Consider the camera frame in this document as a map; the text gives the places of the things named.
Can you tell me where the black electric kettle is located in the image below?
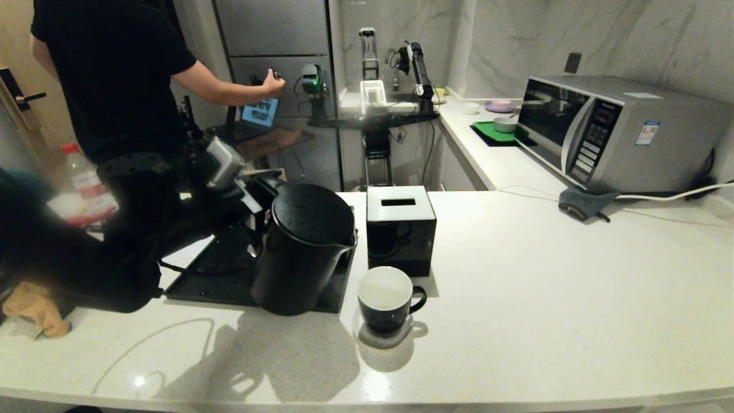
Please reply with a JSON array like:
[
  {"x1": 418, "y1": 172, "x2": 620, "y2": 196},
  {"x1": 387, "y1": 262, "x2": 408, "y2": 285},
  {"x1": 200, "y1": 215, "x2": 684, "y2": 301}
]
[{"x1": 247, "y1": 174, "x2": 358, "y2": 317}]

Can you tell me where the person's bare hand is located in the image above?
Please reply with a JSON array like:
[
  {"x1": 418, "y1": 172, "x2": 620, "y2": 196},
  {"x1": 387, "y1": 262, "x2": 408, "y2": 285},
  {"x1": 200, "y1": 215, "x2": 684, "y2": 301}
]
[{"x1": 261, "y1": 69, "x2": 286, "y2": 99}]

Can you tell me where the wooden desk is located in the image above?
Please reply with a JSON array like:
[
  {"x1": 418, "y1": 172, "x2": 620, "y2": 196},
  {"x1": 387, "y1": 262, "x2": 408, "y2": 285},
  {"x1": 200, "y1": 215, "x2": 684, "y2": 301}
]
[{"x1": 229, "y1": 127, "x2": 315, "y2": 169}]

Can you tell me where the white printed paper sheet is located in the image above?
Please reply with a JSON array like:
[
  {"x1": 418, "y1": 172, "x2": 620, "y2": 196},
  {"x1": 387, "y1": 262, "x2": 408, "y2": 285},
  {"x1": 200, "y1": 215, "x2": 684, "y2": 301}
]
[{"x1": 163, "y1": 235, "x2": 216, "y2": 267}]

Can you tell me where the black serving tray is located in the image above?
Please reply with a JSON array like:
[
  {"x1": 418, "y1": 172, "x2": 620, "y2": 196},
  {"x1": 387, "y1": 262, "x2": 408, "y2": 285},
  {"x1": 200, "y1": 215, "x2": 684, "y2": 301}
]
[{"x1": 163, "y1": 224, "x2": 357, "y2": 314}]

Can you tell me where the open laptop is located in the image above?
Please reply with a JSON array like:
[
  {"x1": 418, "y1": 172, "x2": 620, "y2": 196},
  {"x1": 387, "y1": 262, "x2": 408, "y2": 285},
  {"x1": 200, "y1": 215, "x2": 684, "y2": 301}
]
[{"x1": 229, "y1": 98, "x2": 280, "y2": 141}]

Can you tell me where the plastic bottle red cap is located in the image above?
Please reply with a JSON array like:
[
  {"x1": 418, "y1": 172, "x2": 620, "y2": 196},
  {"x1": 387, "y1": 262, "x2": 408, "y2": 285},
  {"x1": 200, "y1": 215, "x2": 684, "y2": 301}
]
[{"x1": 60, "y1": 143, "x2": 118, "y2": 227}]

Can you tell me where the white dish rack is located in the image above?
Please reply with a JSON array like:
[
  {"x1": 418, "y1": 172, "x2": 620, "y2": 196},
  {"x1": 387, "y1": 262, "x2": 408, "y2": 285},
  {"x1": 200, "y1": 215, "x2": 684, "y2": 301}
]
[{"x1": 360, "y1": 80, "x2": 388, "y2": 114}]

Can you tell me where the black tissue box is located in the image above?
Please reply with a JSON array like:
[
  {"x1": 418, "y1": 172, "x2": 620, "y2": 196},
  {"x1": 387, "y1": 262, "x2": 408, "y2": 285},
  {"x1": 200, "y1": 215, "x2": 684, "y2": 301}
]
[{"x1": 366, "y1": 185, "x2": 437, "y2": 277}]

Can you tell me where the grey refrigerator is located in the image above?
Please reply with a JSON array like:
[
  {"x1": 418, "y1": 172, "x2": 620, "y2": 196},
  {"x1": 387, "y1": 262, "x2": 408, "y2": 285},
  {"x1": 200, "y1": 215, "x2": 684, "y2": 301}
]
[{"x1": 213, "y1": 0, "x2": 345, "y2": 192}]

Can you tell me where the black cup white inside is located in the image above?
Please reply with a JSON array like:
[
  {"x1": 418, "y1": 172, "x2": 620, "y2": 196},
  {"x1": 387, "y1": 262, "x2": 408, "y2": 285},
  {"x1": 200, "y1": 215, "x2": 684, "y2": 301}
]
[{"x1": 357, "y1": 266, "x2": 428, "y2": 332}]

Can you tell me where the person in black t-shirt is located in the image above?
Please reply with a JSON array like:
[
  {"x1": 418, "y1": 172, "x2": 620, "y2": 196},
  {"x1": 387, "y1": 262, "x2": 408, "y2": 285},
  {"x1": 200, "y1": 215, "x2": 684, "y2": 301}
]
[{"x1": 29, "y1": 0, "x2": 286, "y2": 167}]

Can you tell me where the white saucer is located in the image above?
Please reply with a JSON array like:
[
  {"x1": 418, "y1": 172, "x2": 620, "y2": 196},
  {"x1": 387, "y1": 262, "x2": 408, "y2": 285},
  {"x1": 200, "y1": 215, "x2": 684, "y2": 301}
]
[{"x1": 354, "y1": 313, "x2": 415, "y2": 349}]

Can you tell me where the upright black gripper stand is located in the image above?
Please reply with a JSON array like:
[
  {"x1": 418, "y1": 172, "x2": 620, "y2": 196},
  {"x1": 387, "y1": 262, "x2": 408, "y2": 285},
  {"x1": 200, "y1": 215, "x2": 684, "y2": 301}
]
[{"x1": 360, "y1": 27, "x2": 380, "y2": 81}]

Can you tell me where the tan cloth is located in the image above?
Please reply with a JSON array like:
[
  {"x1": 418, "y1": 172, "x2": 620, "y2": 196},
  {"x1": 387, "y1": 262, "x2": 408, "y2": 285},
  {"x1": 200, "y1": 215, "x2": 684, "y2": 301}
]
[{"x1": 2, "y1": 281, "x2": 72, "y2": 339}]

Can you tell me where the green cutting mat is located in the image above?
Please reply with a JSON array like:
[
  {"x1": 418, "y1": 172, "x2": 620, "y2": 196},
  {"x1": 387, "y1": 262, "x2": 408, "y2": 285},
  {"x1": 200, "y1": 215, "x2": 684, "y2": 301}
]
[{"x1": 470, "y1": 122, "x2": 537, "y2": 147}]

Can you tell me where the green cutting board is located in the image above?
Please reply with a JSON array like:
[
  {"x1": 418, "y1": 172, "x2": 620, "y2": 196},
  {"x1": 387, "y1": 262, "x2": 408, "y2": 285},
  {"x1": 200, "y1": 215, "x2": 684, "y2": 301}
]
[{"x1": 473, "y1": 120, "x2": 520, "y2": 143}]

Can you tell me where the beige wooden door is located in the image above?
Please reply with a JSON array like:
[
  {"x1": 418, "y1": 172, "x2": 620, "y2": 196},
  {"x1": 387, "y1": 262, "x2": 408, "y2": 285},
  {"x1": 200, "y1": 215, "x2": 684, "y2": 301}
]
[{"x1": 0, "y1": 0, "x2": 64, "y2": 167}]

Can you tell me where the grey-blue cloth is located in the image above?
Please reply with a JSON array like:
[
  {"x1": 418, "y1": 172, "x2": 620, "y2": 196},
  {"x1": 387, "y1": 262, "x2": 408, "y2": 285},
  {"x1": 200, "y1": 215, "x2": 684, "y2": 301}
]
[{"x1": 558, "y1": 187, "x2": 620, "y2": 222}]

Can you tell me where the silver microwave oven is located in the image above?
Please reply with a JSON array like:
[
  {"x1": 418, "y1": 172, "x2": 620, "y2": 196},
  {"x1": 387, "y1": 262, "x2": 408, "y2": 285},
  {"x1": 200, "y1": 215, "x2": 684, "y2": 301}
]
[{"x1": 514, "y1": 75, "x2": 733, "y2": 194}]

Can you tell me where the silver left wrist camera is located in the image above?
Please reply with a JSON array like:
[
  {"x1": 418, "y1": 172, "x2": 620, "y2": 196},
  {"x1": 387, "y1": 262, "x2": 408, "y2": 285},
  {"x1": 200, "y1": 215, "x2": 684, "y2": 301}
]
[{"x1": 205, "y1": 137, "x2": 247, "y2": 190}]

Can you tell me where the dark door handle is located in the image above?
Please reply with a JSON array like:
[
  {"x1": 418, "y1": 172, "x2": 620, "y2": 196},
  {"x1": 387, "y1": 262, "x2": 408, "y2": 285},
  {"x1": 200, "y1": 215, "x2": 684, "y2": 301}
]
[{"x1": 0, "y1": 68, "x2": 46, "y2": 112}]

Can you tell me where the thick white power cable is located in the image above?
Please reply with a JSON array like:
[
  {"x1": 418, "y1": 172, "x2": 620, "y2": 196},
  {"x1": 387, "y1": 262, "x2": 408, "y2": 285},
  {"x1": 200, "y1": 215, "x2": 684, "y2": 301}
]
[{"x1": 614, "y1": 180, "x2": 734, "y2": 201}]

